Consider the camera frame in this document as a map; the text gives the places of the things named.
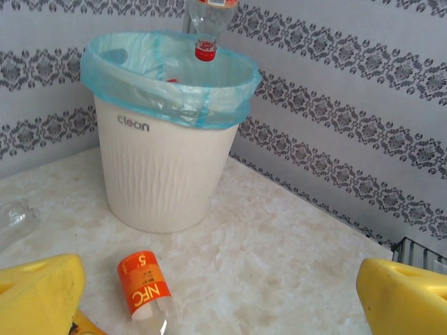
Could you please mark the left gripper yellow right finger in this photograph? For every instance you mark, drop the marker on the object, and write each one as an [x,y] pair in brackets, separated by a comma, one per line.
[405,300]

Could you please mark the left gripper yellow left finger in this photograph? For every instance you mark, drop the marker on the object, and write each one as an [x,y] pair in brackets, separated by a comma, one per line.
[38,296]

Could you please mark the long clear cola bottle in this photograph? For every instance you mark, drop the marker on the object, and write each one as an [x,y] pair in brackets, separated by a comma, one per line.
[14,216]

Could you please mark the clear bottle orange NFC label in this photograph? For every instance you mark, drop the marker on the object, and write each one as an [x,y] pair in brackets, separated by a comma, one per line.
[143,282]

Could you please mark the clear cola bottle red label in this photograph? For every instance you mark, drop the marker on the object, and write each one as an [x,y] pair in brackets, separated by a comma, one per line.
[209,21]
[172,80]

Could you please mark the white plastic waste bin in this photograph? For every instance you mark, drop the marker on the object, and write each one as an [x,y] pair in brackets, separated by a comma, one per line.
[157,181]

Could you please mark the white bin with blue liner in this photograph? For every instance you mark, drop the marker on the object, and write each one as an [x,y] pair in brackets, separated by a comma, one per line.
[115,90]

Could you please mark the aluminium side rail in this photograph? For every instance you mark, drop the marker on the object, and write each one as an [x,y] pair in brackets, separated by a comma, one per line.
[415,251]

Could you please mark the aluminium frame post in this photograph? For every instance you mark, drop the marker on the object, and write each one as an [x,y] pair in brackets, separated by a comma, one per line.
[188,17]

